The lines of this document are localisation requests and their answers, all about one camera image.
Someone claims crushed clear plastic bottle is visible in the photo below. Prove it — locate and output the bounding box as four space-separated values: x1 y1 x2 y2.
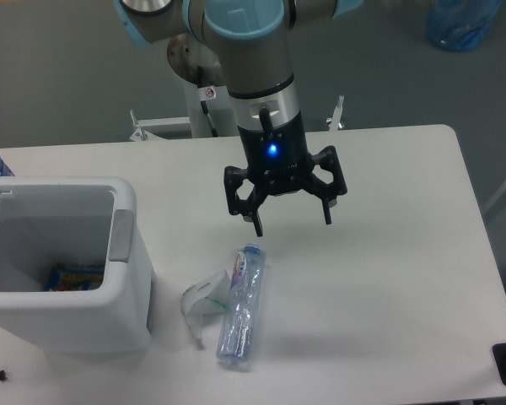
216 244 266 368

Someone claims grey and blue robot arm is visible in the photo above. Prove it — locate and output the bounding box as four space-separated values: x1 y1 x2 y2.
115 0 361 235

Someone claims colourful snack wrapper in bin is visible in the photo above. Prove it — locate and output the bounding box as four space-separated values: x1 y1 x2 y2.
43 263 105 292

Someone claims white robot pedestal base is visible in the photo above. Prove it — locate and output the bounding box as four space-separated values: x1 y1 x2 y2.
128 33 347 143

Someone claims white plastic trash can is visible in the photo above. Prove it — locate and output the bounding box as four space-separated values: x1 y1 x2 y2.
0 176 154 354

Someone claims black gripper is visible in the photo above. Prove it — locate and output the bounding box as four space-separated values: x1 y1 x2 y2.
223 111 347 237

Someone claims blue plastic bag on floor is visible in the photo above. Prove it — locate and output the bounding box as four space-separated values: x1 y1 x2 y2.
425 0 504 52

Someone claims black cable on pedestal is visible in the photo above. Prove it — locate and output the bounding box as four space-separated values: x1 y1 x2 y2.
196 65 219 138

